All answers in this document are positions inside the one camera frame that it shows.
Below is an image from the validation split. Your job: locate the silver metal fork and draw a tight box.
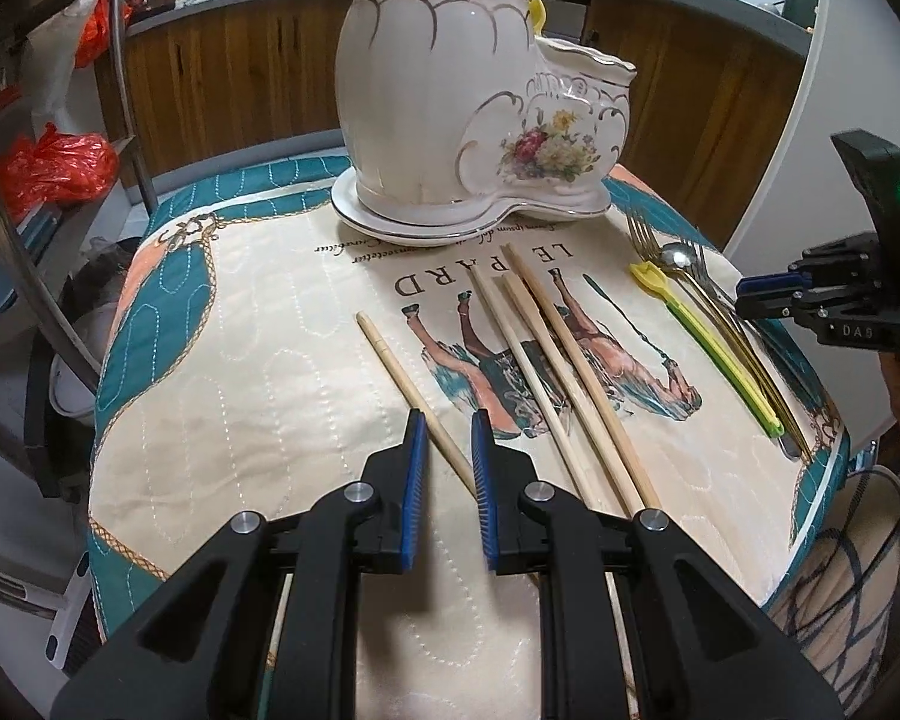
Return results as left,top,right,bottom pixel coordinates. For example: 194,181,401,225
681,238,758,331

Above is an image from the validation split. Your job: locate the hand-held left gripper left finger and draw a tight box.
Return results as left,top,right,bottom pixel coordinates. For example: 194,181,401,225
51,409,430,720

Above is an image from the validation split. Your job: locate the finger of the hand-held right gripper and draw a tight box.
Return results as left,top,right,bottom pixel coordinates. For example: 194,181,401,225
735,283,882,320
736,235,882,299

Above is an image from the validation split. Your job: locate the white floral ceramic utensil holder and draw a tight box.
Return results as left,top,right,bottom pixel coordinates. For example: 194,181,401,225
337,0,638,218

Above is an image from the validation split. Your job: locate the person's patterned pants leg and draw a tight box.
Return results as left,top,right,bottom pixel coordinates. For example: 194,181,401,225
769,457,900,691

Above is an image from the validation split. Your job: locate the white ceramic saucer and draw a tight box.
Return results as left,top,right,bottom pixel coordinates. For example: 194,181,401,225
331,165,613,246

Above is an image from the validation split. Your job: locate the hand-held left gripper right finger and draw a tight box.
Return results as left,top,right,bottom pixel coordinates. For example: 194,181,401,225
471,409,845,720

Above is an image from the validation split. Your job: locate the gold metal fork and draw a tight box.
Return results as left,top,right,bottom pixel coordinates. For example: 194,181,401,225
626,211,815,462

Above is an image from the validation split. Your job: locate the silver metal spoon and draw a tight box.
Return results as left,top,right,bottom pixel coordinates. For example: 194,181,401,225
660,242,803,458

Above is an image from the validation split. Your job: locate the yellow-green plastic fork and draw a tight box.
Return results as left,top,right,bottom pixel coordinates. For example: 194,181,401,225
630,262,785,438

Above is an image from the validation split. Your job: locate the wooden chopstick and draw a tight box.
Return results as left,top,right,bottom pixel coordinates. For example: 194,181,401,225
500,274,640,517
356,312,476,497
499,242,662,512
469,265,605,512

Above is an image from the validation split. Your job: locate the large red plastic bag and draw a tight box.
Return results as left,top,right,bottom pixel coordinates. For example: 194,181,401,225
0,122,121,215

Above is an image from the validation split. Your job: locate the small red plastic bag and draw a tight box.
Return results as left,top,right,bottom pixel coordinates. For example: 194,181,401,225
73,0,133,67

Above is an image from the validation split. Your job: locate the printed quilted table cloth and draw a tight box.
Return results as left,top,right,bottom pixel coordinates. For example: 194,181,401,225
82,150,852,720

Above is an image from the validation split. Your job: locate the wooden kitchen counter cabinet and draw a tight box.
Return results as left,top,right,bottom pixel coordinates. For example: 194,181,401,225
94,0,811,248

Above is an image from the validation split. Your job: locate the metal shelf rack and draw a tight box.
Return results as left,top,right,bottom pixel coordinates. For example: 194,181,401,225
0,0,158,616

